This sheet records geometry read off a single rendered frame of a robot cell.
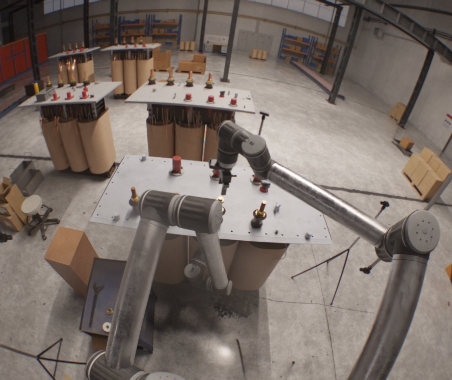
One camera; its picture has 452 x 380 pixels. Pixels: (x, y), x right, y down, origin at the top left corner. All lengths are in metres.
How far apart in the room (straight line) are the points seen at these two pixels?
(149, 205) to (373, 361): 1.03
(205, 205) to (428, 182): 6.47
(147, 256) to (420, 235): 1.00
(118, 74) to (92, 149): 3.96
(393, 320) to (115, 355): 1.03
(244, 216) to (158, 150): 1.96
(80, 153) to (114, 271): 2.46
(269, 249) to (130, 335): 1.21
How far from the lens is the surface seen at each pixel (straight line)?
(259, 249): 1.77
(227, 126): 1.04
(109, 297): 1.82
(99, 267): 1.95
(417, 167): 7.18
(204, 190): 1.67
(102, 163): 3.78
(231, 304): 2.66
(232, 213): 1.53
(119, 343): 1.04
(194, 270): 1.41
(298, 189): 1.00
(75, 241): 2.13
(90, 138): 3.54
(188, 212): 0.90
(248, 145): 0.94
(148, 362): 2.55
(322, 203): 0.98
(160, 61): 10.67
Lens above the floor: 2.50
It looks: 42 degrees down
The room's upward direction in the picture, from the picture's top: 10 degrees clockwise
